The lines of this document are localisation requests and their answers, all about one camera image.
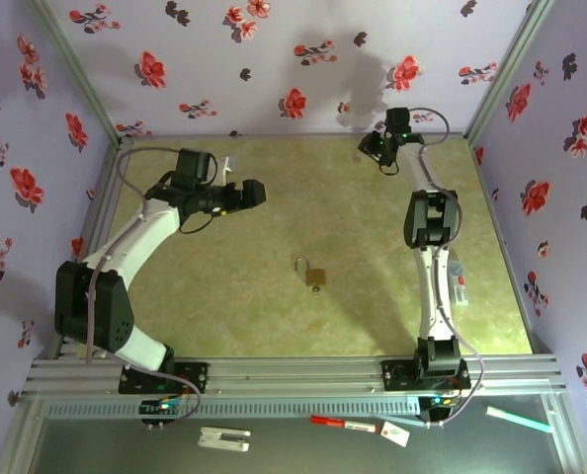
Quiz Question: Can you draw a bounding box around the grey slotted cable duct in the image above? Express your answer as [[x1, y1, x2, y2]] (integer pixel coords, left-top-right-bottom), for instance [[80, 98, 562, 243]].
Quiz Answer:
[[43, 397, 421, 421]]

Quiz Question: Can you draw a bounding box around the red marker pen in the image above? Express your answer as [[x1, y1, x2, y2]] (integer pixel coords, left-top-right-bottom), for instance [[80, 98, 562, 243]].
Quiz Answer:
[[309, 414, 380, 436]]

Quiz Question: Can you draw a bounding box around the aluminium corner post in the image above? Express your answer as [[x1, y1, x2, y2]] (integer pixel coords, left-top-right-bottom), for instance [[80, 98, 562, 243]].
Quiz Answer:
[[462, 0, 557, 145], [26, 0, 127, 147]]

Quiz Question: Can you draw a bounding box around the white plastic clip device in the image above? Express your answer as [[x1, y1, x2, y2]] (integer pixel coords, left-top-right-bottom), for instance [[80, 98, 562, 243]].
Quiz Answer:
[[197, 426, 252, 454]]

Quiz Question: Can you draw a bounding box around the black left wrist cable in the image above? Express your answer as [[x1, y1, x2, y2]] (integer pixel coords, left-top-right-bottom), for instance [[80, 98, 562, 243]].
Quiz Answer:
[[178, 211, 216, 236]]

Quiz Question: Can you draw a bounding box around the wide aluminium mounting beam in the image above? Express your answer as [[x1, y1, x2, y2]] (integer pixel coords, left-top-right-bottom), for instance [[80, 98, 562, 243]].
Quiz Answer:
[[24, 353, 569, 397]]

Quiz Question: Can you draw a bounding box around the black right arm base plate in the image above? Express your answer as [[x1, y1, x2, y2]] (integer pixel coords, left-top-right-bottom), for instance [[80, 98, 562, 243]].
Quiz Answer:
[[380, 358, 472, 393]]

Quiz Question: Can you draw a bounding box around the brass padlock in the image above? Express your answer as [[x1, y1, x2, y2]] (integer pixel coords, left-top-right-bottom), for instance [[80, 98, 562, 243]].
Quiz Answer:
[[294, 257, 329, 288]]

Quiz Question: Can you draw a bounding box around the white and teal stick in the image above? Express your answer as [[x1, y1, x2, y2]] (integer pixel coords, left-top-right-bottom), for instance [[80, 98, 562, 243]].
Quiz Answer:
[[485, 405, 556, 435]]

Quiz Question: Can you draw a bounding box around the lilac left arm cable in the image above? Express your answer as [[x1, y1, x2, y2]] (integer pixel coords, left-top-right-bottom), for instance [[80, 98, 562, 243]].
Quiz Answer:
[[84, 146, 204, 427]]

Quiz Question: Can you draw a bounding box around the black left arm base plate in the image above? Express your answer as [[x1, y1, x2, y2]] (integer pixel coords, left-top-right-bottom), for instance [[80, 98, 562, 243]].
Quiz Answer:
[[119, 361, 210, 396]]

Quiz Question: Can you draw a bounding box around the white card with red logo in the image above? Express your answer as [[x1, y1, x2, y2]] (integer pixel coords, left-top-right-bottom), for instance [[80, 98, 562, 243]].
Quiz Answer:
[[378, 420, 412, 449]]

